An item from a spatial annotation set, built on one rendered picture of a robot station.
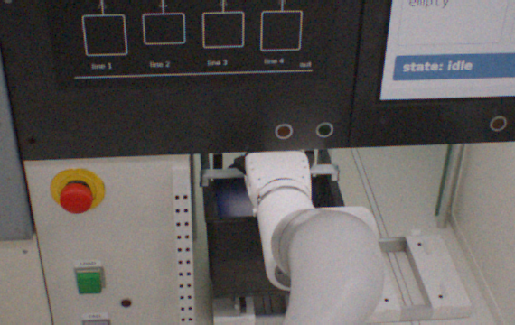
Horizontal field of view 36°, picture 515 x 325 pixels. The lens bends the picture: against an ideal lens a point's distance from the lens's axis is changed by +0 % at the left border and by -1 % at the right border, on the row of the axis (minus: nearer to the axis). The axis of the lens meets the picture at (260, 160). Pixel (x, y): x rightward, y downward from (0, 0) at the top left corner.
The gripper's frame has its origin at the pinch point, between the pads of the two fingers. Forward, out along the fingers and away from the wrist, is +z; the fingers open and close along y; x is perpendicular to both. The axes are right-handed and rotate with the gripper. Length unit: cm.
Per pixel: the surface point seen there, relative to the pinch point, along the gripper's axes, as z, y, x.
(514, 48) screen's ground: -30, 24, 32
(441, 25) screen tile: -30.1, 15.0, 35.3
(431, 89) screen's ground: -30.1, 15.1, 26.9
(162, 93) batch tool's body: -30.0, -16.9, 27.5
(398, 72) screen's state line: -30.1, 10.8, 29.4
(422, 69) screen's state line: -30.1, 13.5, 29.8
